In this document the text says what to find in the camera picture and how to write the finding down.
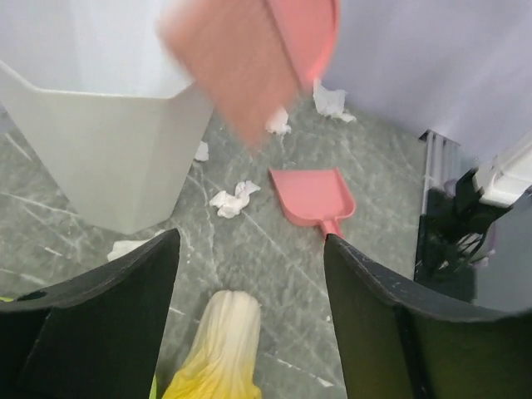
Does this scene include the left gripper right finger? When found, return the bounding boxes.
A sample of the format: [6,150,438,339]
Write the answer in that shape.
[323,234,531,398]

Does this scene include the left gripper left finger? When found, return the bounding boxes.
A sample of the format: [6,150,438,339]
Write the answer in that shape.
[1,229,180,398]

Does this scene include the paper scrap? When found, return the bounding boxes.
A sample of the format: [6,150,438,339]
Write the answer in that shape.
[313,80,357,123]
[106,229,165,262]
[194,141,209,162]
[209,180,260,219]

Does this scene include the pink dustpan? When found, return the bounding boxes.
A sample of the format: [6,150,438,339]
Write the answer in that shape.
[269,168,356,237]

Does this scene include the paper scrap edge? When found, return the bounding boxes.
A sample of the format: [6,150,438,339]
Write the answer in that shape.
[265,107,292,135]

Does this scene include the pink hand brush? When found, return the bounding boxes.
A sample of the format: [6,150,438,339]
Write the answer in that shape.
[158,0,341,147]

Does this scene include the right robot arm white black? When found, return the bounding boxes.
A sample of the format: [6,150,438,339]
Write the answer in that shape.
[418,133,531,276]

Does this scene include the yellow napa cabbage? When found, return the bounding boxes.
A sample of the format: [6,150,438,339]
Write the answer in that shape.
[163,290,262,398]

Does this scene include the white plastic waste bin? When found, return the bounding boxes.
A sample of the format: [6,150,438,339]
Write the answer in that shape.
[1,1,213,234]

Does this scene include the aluminium rail frame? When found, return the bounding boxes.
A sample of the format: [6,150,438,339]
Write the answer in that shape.
[420,130,461,214]

